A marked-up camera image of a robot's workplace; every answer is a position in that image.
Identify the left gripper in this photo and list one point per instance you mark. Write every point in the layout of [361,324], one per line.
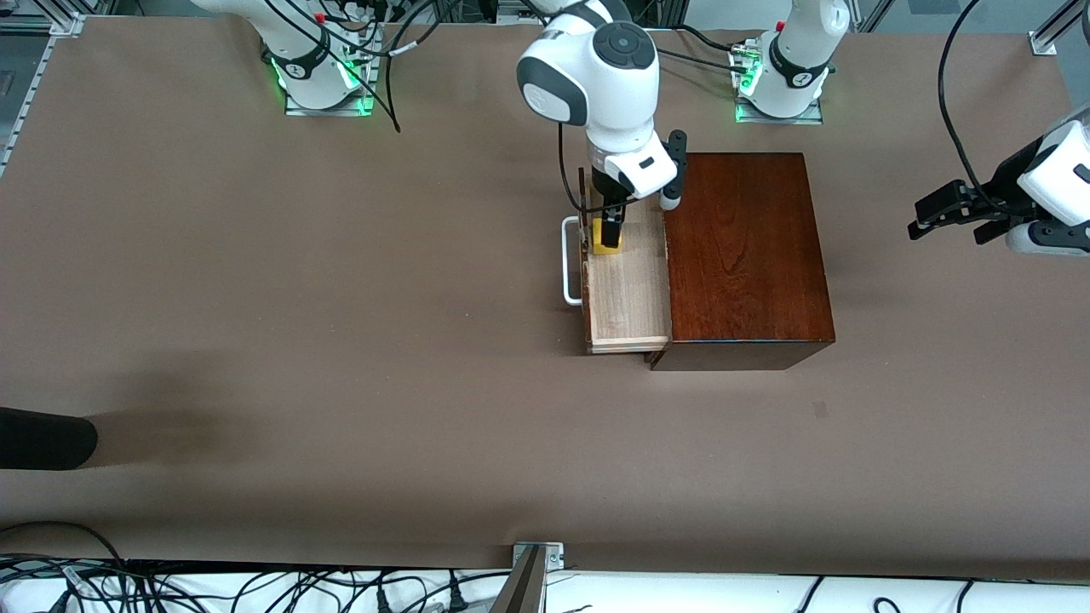
[1003,184]

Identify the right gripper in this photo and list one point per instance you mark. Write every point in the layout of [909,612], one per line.
[607,198]

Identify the yellow block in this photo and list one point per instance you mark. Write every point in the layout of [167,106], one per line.
[599,238]

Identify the light wooden drawer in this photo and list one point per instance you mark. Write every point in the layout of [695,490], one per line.
[626,298]

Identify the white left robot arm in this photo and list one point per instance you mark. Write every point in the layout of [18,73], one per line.
[800,42]

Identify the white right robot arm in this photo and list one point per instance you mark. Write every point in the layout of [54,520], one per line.
[596,85]

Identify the dark red wooden cabinet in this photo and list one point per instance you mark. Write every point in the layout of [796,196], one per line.
[741,255]

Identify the short aluminium corner profile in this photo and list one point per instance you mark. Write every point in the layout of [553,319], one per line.
[1056,30]

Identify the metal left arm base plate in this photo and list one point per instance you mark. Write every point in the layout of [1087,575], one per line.
[779,121]

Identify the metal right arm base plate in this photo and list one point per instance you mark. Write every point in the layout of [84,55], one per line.
[328,111]

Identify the silver post bracket plate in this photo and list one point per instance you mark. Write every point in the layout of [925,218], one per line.
[553,558]

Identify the grey metal camera post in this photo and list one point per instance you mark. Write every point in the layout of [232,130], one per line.
[521,587]

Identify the long aluminium edge rail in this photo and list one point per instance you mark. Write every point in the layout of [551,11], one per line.
[25,102]

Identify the black cylindrical padded post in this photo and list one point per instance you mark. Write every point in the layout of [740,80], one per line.
[43,438]

